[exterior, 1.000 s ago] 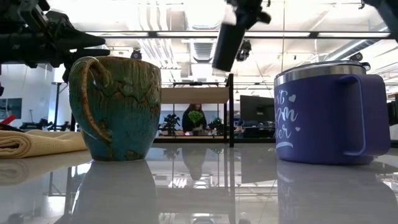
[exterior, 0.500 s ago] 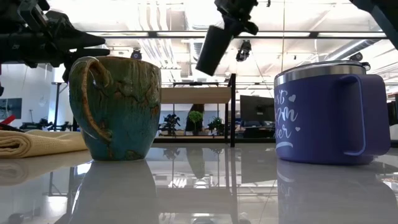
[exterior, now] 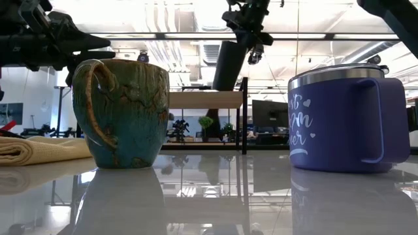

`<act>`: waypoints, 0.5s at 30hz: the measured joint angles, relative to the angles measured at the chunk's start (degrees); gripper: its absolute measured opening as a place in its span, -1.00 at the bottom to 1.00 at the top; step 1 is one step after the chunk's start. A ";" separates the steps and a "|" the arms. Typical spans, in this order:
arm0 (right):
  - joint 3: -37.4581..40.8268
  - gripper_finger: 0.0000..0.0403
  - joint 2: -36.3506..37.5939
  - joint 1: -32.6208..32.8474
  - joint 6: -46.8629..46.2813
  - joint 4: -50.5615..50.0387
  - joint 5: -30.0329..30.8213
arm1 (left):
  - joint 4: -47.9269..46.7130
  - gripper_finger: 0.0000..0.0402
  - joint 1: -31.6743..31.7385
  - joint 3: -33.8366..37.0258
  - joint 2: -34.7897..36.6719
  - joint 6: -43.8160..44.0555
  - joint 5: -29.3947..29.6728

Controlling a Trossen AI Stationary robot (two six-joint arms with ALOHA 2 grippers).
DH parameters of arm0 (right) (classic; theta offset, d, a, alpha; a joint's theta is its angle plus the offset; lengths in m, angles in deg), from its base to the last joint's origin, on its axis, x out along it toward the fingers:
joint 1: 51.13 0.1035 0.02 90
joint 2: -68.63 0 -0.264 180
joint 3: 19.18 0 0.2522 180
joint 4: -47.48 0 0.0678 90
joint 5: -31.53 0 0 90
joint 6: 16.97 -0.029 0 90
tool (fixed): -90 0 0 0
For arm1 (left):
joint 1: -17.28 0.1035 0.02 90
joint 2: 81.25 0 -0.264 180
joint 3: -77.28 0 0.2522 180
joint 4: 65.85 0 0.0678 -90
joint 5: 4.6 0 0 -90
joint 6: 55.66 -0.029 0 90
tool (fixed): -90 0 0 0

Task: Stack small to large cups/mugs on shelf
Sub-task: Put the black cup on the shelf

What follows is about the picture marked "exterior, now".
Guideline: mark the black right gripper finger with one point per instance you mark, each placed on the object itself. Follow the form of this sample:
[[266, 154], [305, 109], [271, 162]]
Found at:
[[255, 55]]

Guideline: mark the green brown ceramic mug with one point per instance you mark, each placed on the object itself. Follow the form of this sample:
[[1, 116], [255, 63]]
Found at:
[[127, 114]]

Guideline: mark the red object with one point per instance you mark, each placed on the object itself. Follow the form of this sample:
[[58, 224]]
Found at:
[[8, 126]]

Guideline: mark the wooden shelf with black frame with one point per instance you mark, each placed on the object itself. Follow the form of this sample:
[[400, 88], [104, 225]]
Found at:
[[205, 99]]

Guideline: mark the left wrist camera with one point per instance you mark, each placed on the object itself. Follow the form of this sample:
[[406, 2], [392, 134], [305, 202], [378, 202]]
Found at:
[[34, 13]]

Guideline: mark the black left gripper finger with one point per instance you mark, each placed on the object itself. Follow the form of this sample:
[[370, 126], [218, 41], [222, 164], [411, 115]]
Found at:
[[94, 55], [93, 40]]

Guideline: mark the yellow folded cloth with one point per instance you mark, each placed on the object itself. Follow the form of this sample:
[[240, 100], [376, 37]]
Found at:
[[39, 148]]

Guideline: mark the black computer monitor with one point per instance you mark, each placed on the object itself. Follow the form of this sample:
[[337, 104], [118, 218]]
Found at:
[[270, 113]]

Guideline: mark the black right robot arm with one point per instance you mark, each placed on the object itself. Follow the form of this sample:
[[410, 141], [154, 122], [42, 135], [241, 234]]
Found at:
[[400, 19]]

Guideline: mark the green potted plant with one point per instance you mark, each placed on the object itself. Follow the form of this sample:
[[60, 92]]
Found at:
[[228, 129], [205, 123]]

